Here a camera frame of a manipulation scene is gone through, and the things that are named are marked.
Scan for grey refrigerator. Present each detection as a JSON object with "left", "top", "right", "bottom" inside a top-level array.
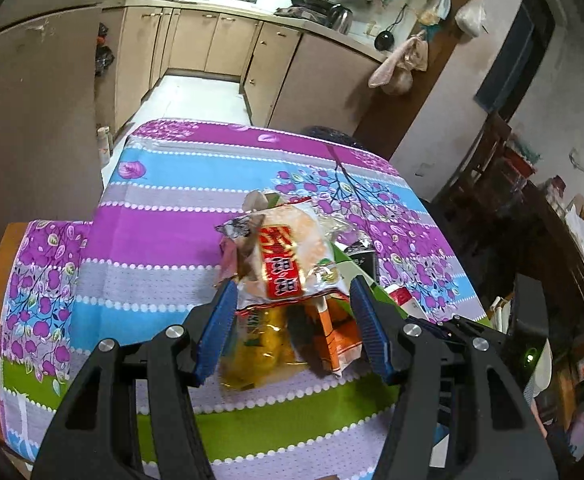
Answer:
[{"left": 0, "top": 0, "right": 123, "bottom": 243}]

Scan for floral striped tablecloth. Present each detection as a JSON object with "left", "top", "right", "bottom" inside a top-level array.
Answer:
[{"left": 0, "top": 117, "right": 490, "bottom": 466}]

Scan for white and red box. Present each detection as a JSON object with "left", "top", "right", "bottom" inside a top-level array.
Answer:
[{"left": 383, "top": 284, "right": 429, "bottom": 321}]

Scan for green carton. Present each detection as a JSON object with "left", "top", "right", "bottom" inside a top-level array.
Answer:
[{"left": 329, "top": 245, "right": 405, "bottom": 321}]

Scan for clear hanging plastic bag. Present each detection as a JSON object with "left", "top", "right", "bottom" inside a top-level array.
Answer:
[{"left": 417, "top": 0, "right": 452, "bottom": 26}]

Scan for pink hanging plastic bags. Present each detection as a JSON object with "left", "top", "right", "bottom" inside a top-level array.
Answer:
[{"left": 368, "top": 30, "right": 430, "bottom": 96}]

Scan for yellow snack packet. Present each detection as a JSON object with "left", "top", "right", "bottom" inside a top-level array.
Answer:
[{"left": 219, "top": 305, "right": 303, "bottom": 391}]

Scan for wooden chair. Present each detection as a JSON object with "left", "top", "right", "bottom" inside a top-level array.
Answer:
[{"left": 432, "top": 110, "right": 513, "bottom": 241}]

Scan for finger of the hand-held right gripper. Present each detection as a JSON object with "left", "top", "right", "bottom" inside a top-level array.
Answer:
[{"left": 406, "top": 314, "right": 500, "bottom": 343}]

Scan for orange drink carton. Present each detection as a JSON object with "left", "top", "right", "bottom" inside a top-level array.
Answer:
[{"left": 292, "top": 295, "right": 365, "bottom": 378}]

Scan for black frying pan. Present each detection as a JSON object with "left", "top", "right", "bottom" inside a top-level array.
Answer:
[{"left": 271, "top": 0, "right": 333, "bottom": 12}]

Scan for white plastic bucket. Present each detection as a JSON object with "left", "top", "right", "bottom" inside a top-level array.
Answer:
[{"left": 532, "top": 337, "right": 554, "bottom": 401}]

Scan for pink wrapper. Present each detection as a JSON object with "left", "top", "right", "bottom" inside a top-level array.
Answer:
[{"left": 217, "top": 240, "right": 245, "bottom": 286}]

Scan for dark plastic bag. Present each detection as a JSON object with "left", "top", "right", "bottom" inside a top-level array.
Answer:
[{"left": 302, "top": 125, "right": 368, "bottom": 151}]

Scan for black snack packet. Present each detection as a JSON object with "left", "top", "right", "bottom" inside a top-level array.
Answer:
[{"left": 344, "top": 240, "right": 379, "bottom": 281}]

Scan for clear red label cracker packet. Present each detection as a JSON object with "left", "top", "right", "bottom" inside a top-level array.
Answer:
[{"left": 215, "top": 199, "right": 353, "bottom": 311}]

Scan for cluttered wooden sideboard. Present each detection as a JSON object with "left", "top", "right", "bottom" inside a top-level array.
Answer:
[{"left": 492, "top": 175, "right": 584, "bottom": 461}]

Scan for white hanging plastic bag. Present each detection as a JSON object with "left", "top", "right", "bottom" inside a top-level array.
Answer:
[{"left": 454, "top": 0, "right": 488, "bottom": 38}]

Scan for steel kettle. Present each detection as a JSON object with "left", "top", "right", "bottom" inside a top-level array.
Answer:
[{"left": 328, "top": 4, "right": 355, "bottom": 35}]

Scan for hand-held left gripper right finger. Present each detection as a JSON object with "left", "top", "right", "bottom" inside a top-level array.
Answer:
[{"left": 348, "top": 276, "right": 558, "bottom": 480}]

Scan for white bottle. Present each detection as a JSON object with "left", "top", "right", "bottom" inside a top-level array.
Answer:
[{"left": 97, "top": 127, "right": 112, "bottom": 166}]

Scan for black trash bags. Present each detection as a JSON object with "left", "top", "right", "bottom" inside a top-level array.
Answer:
[{"left": 94, "top": 22, "right": 115, "bottom": 76}]

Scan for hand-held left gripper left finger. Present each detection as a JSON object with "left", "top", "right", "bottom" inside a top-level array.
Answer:
[{"left": 31, "top": 280, "right": 238, "bottom": 480}]

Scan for beige kitchen cabinets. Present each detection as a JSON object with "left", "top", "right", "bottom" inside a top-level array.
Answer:
[{"left": 97, "top": 0, "right": 388, "bottom": 136}]

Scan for crumpled silver wrapper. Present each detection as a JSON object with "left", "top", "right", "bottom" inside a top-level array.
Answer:
[{"left": 242, "top": 189, "right": 293, "bottom": 211}]

